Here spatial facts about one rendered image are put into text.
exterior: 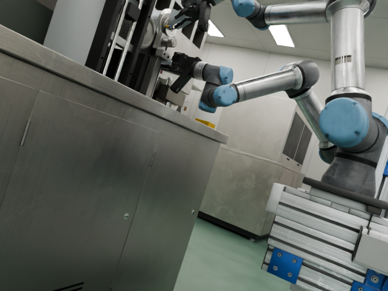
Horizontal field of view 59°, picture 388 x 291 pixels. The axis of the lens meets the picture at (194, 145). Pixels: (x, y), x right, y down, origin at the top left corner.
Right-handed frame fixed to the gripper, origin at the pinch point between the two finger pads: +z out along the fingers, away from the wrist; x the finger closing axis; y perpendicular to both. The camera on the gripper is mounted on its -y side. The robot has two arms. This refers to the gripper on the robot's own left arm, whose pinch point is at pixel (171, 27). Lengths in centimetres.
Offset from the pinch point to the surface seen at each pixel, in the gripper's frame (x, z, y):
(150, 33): 6.5, 7.2, -1.7
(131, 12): 34.1, -0.5, -13.7
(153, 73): 2.9, 13.1, -16.1
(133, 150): 29, 16, -54
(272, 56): -452, -7, 189
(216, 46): -451, 77, 263
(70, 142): 54, 17, -55
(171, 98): -16.3, 17.2, -19.9
